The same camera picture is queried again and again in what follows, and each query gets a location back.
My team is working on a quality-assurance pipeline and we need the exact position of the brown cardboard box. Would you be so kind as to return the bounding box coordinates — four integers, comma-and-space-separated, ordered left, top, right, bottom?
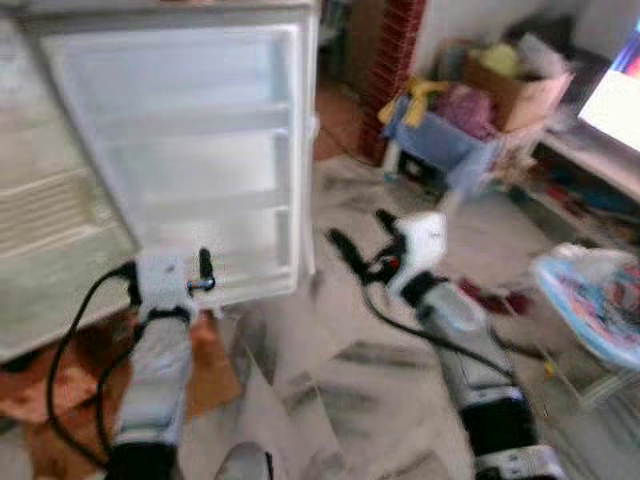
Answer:
462, 40, 574, 134

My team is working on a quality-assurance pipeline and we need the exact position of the pink bag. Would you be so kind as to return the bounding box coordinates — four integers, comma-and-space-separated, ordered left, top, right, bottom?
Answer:
435, 85, 502, 142

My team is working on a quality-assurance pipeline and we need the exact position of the dark red cloth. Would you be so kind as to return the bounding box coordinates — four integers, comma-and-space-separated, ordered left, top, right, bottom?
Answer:
460, 280, 532, 317

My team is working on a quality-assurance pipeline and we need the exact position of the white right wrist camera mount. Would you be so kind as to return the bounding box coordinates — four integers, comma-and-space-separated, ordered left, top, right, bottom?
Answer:
385, 210, 448, 301

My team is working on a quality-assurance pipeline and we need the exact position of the yellow cloth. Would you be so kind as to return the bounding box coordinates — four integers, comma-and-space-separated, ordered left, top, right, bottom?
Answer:
378, 78, 452, 127

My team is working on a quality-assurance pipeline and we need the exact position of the bright television screen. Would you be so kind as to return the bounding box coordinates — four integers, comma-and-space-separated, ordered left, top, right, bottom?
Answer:
578, 30, 640, 153

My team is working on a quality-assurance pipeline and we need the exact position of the baby bouncer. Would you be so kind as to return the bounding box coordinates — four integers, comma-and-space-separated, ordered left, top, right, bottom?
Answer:
530, 245, 640, 403

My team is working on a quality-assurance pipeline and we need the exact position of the white fridge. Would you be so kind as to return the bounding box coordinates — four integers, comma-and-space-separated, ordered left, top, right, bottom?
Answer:
0, 0, 143, 364

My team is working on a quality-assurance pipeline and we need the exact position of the white television cabinet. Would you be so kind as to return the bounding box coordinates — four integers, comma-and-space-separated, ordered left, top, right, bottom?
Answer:
520, 130, 640, 253

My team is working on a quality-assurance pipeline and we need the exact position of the white fridge door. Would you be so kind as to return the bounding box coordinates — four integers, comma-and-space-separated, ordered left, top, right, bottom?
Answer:
40, 5, 321, 303

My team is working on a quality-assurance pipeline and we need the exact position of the blue cloth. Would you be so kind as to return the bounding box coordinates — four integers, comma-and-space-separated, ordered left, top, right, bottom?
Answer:
385, 95, 503, 193

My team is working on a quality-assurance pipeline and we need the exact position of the robot left leg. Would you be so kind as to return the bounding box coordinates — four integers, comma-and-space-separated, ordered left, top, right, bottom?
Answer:
215, 442, 274, 480

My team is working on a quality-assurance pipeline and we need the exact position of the red brick pillar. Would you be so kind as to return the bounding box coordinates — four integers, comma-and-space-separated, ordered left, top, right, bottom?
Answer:
358, 0, 427, 167

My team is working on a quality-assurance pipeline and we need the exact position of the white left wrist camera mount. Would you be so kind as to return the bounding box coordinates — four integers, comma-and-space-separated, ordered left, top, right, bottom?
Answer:
135, 248, 196, 324

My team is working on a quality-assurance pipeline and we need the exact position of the brown cardboard sheet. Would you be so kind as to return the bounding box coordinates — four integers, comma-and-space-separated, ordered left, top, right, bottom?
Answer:
0, 310, 242, 453

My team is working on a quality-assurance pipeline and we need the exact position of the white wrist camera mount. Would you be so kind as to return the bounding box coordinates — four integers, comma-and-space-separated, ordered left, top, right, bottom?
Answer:
135, 248, 196, 324
385, 210, 448, 301

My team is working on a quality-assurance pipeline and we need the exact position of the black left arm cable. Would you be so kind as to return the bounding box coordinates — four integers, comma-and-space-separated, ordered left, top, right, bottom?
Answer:
95, 345, 136, 453
45, 265, 136, 467

